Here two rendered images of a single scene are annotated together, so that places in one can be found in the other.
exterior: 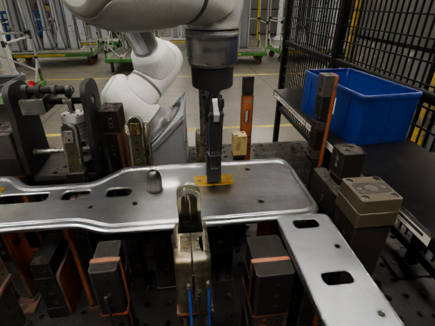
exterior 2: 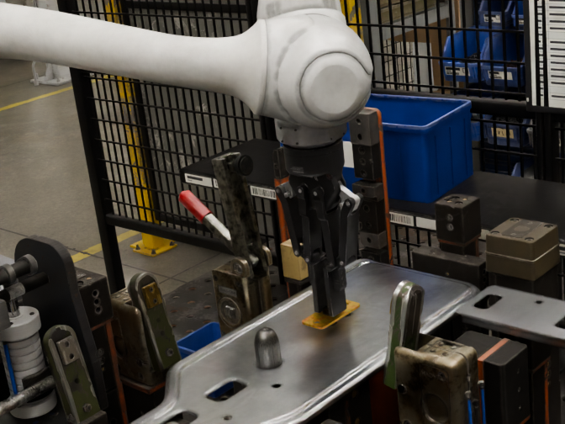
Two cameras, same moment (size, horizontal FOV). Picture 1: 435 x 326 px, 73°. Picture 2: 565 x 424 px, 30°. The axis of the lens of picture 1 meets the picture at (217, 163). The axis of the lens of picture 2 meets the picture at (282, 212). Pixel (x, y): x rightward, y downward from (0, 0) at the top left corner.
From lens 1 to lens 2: 0.98 m
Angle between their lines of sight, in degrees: 37
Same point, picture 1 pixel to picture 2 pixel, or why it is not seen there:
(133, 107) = not seen: outside the picture
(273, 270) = (508, 353)
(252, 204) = not seen: hidden behind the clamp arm
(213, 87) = (337, 166)
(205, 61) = (329, 135)
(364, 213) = (536, 257)
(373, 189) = (525, 229)
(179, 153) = not seen: hidden behind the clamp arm
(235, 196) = (379, 319)
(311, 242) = (515, 311)
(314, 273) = (550, 328)
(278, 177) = (391, 278)
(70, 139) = (75, 352)
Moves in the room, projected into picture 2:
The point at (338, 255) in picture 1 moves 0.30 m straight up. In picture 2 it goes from (549, 307) to (543, 84)
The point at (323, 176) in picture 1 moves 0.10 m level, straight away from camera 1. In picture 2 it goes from (436, 255) to (409, 234)
